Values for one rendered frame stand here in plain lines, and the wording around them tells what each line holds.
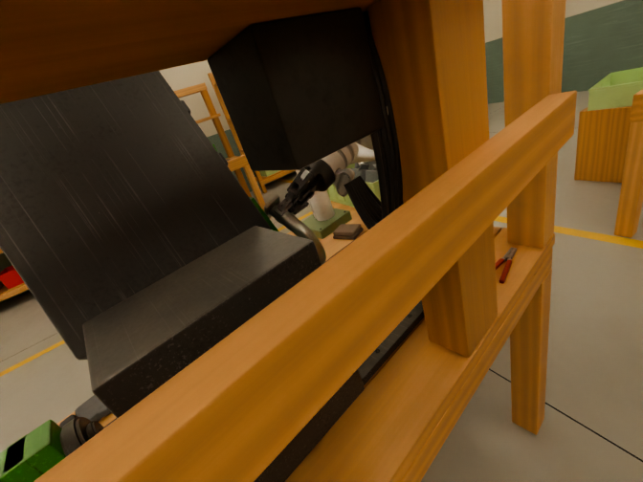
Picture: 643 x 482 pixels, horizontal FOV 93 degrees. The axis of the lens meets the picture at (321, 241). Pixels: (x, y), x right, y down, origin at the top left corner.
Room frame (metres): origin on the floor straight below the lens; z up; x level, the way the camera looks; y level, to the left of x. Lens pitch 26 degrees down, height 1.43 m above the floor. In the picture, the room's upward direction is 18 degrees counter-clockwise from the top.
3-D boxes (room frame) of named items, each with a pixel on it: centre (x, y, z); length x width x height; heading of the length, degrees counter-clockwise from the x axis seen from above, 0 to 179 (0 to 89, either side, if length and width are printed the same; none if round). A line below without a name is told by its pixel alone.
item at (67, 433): (0.29, 0.37, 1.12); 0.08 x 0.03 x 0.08; 34
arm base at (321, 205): (1.35, -0.05, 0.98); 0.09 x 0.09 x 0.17; 37
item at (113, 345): (0.40, 0.18, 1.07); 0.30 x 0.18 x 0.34; 124
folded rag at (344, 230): (1.07, -0.11, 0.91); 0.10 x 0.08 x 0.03; 48
